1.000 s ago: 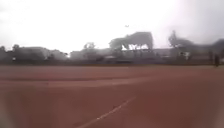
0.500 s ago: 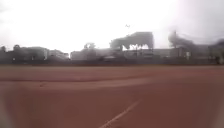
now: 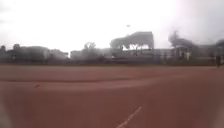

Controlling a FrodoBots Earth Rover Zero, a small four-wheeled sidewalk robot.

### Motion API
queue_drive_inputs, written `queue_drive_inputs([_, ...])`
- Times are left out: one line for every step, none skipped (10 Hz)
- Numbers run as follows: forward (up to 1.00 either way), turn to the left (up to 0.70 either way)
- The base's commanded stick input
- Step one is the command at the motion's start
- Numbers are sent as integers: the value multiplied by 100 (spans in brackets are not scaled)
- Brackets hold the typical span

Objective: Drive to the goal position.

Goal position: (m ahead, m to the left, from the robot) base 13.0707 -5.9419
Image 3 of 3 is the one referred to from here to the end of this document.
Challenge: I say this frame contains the red running track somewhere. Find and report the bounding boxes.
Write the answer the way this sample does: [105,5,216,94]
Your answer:
[0,64,224,128]

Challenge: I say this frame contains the broad flat-topped tree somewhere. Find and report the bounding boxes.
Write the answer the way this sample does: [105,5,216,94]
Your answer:
[109,31,155,52]

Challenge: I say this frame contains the tall dark tree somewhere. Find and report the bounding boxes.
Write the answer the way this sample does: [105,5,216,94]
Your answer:
[167,29,198,50]

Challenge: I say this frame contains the row of buildings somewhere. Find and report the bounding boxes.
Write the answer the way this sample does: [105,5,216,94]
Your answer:
[0,43,224,66]

